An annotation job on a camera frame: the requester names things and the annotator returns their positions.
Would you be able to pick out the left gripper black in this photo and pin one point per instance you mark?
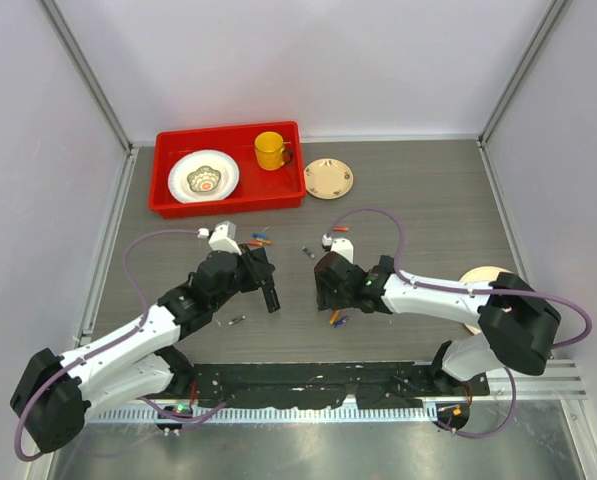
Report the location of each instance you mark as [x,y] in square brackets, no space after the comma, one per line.
[258,270]

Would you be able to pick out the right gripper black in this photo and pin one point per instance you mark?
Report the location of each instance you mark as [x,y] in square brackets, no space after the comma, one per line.
[325,299]

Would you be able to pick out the black remote control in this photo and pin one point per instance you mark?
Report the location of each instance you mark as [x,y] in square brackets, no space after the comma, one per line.
[270,297]

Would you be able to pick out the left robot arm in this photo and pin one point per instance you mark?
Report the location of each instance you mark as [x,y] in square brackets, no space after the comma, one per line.
[58,393]

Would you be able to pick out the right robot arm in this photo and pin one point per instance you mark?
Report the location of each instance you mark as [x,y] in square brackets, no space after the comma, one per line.
[517,327]

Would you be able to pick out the black battery centre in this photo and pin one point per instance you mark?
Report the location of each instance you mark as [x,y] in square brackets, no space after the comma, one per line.
[308,252]

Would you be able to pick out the red plastic tray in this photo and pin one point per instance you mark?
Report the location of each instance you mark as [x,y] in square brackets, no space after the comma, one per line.
[256,190]

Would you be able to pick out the beige floral saucer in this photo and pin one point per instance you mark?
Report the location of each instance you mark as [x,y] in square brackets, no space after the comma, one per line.
[328,178]

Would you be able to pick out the white paper plate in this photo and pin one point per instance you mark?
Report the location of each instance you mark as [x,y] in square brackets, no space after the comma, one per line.
[203,176]

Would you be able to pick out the yellow mug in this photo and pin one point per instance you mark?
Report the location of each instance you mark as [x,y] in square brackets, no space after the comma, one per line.
[271,151]

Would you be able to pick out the pink rimmed plate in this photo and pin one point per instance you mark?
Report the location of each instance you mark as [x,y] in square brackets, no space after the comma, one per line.
[482,274]

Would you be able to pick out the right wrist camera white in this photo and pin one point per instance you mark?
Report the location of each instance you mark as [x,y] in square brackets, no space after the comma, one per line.
[339,245]

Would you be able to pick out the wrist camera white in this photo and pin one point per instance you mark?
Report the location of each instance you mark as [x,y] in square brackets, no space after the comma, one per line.
[221,238]
[339,245]

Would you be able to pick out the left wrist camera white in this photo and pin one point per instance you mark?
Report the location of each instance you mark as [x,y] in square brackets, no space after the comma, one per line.
[221,238]

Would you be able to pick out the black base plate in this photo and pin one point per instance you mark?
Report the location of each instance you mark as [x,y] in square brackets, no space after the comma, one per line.
[316,386]

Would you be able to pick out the white slotted cable duct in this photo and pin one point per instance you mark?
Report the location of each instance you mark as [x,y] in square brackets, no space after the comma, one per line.
[346,413]

